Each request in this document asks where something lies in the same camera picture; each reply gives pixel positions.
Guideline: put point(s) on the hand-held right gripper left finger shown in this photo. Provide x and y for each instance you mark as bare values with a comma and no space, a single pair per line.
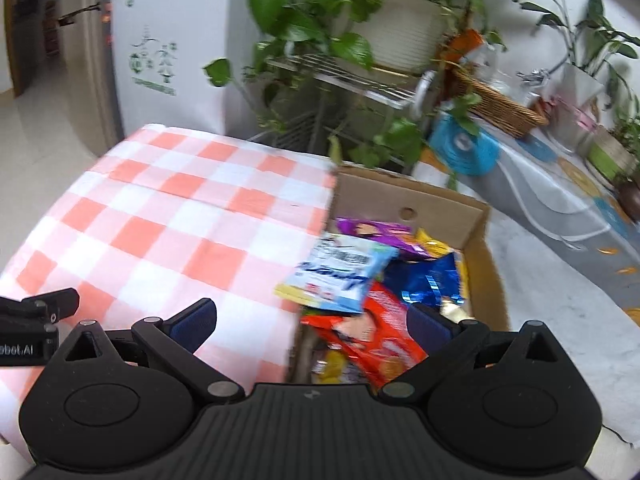
192,325

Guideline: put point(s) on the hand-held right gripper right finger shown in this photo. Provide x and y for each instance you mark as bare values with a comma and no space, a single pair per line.
430,327

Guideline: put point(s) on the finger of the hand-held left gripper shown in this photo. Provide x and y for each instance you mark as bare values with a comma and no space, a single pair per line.
50,302

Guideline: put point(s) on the blue foil snack packet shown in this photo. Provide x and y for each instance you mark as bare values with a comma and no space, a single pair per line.
430,280

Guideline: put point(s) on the red snack packet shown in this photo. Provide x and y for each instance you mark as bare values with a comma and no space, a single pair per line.
380,340

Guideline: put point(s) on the yellow snack packet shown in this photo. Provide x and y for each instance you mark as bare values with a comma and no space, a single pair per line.
332,365
432,247

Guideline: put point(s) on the purple snack packet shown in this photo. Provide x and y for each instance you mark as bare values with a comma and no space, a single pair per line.
372,232

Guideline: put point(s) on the white blue snack packet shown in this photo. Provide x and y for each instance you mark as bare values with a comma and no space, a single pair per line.
335,270

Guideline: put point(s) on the cardboard box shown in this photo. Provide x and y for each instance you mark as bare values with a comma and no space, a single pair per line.
370,195

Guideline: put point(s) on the pink white checkered cloth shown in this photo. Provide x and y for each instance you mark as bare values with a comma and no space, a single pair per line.
150,220

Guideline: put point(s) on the grey printed tablecloth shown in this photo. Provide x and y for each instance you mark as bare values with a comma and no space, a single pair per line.
540,185

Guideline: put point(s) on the grey refrigerator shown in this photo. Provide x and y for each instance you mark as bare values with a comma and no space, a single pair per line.
95,85

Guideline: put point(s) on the wicker basket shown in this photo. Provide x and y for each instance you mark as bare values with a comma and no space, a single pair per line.
505,107

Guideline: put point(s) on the brown clay teapot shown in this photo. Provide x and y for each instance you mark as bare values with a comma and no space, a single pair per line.
632,200

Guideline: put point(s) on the glass jar with pink lid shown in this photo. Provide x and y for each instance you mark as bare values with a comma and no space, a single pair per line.
570,127

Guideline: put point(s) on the plant in green striped pot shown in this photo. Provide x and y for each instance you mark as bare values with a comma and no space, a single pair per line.
607,152

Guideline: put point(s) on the white metal rack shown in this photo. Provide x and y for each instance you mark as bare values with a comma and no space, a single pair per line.
350,77

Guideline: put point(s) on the white chest freezer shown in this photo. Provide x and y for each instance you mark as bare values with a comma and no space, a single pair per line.
185,60

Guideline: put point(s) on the clear plastic bag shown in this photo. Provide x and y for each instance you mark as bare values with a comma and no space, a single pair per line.
490,65

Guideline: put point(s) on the plant in white faceted pot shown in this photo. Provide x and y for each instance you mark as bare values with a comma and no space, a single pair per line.
577,92

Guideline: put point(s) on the dark wooden door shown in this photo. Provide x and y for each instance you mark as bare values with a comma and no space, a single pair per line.
45,20

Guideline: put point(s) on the orange packet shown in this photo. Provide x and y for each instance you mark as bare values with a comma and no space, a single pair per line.
467,40

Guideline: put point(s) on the white ribbed plant pot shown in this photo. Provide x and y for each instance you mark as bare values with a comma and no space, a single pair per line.
405,30

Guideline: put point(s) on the green pothos plant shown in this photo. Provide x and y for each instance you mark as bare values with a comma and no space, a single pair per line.
295,5

